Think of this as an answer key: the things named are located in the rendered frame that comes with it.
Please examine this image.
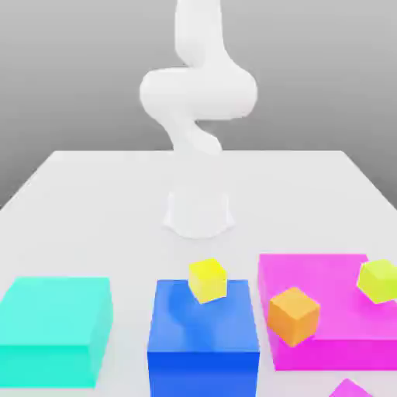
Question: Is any small yellow cube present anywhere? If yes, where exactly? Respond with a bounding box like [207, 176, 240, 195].
[188, 257, 228, 305]

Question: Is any small orange cube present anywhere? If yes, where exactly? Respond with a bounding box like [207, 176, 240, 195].
[267, 286, 321, 348]

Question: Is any small lime cube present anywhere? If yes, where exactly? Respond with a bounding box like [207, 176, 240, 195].
[356, 258, 397, 306]

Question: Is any small magenta cube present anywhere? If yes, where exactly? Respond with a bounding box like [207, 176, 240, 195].
[328, 377, 368, 397]

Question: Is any large blue box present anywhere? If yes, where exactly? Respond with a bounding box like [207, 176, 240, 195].
[146, 278, 261, 397]

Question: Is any large magenta box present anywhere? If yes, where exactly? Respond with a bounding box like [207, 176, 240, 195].
[257, 253, 397, 372]

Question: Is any large cyan box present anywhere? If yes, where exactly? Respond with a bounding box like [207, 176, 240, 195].
[0, 276, 115, 389]

